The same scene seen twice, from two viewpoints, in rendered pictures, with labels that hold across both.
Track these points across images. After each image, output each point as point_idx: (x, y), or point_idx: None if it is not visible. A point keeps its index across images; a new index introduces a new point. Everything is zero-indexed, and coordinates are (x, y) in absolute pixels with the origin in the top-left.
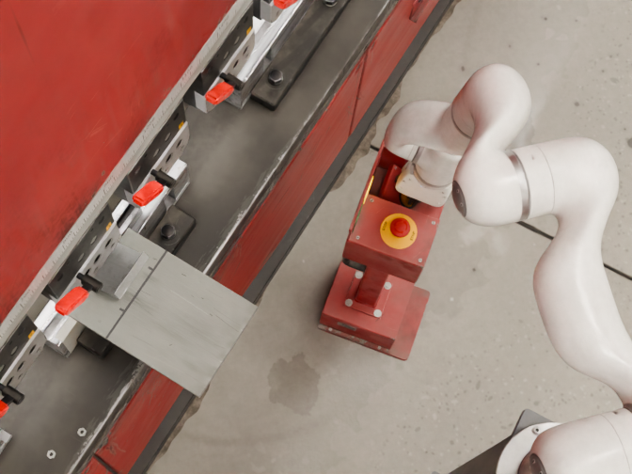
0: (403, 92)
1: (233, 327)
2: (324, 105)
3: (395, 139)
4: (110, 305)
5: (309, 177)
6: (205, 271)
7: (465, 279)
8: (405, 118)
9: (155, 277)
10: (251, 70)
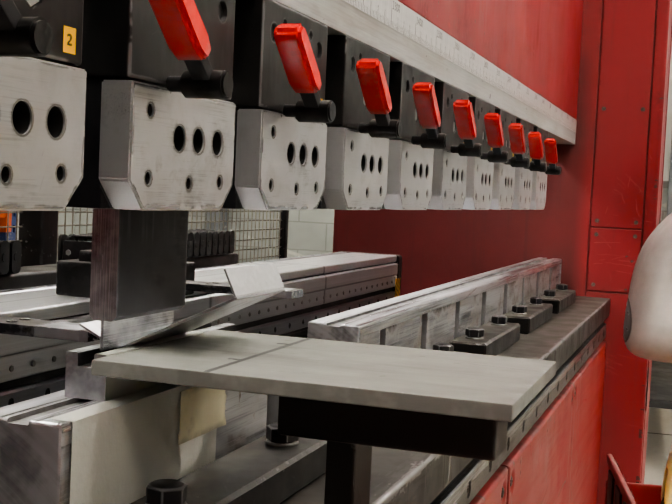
0: None
1: (522, 369)
2: (483, 461)
3: (658, 258)
4: (203, 356)
5: None
6: (379, 500)
7: None
8: (661, 225)
9: (300, 347)
10: (369, 321)
